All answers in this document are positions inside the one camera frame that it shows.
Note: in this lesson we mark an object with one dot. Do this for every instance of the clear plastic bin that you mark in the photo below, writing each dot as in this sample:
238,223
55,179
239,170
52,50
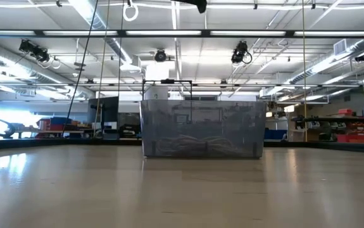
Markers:
200,126

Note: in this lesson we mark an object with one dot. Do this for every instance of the black monitor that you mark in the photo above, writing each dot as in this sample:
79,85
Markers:
104,111

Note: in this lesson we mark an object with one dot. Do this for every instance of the blue storage bins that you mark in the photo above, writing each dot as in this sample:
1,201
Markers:
275,133

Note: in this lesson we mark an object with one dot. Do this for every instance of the shelf with red bins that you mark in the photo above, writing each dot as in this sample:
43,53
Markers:
352,130

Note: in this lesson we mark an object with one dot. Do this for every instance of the black background rig frame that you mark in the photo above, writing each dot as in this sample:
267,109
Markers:
167,83

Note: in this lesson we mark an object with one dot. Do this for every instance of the black ceiling camera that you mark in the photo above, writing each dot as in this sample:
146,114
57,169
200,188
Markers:
240,52
34,50
160,55

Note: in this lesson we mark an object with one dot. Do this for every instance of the black overhead frame bar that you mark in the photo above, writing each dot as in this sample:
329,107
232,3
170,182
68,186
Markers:
181,33

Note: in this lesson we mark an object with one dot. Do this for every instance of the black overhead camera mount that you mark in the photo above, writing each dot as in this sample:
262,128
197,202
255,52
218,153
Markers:
197,3

